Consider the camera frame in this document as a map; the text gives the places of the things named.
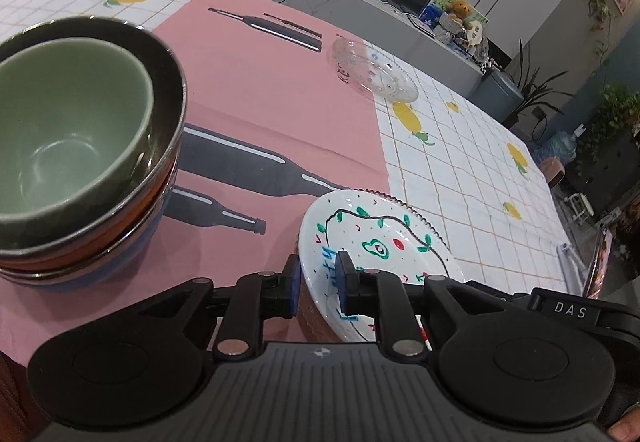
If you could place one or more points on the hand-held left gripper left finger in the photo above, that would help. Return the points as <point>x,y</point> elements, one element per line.
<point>295,284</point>

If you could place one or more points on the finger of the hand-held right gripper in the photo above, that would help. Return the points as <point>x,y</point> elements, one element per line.
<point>505,294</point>

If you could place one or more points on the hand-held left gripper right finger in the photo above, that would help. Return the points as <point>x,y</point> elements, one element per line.
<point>343,284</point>

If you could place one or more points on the white painted plate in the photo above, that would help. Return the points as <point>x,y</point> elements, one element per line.
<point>380,222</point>

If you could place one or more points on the stack of dark bowls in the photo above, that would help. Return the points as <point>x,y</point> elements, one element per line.
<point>162,71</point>

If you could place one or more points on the green ceramic bowl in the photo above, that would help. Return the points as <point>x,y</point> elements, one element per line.
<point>65,121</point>

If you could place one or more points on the person's right hand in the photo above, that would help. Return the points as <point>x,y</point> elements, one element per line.
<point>627,424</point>

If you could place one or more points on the white metal stand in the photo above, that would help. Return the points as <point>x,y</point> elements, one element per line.
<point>567,262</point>

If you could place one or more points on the white stool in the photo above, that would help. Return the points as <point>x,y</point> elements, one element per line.
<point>580,207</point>

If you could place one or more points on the white checkered lemon tablecloth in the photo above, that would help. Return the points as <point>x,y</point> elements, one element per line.
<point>475,171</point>

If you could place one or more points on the blue water jug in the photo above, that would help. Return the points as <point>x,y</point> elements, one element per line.
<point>557,149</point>

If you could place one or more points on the grey trash can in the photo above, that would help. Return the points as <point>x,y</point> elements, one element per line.
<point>502,96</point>

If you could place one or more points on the bushy green plant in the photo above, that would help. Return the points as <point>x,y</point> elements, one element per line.
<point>617,116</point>

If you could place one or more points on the pink bottle print mat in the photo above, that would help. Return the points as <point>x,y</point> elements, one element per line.
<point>250,81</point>

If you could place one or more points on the clear glass flower plate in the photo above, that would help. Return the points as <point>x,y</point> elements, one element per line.
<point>375,71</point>

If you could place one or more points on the tall spiky potted plant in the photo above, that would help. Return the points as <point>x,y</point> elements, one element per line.
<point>537,81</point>

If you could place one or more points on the brown teddy bear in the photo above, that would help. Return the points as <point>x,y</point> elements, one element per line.
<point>459,7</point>

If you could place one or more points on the hanging vine plant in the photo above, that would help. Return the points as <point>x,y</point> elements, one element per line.
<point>600,16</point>

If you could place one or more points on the brown cloth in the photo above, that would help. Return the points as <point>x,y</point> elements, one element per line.
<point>12,402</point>

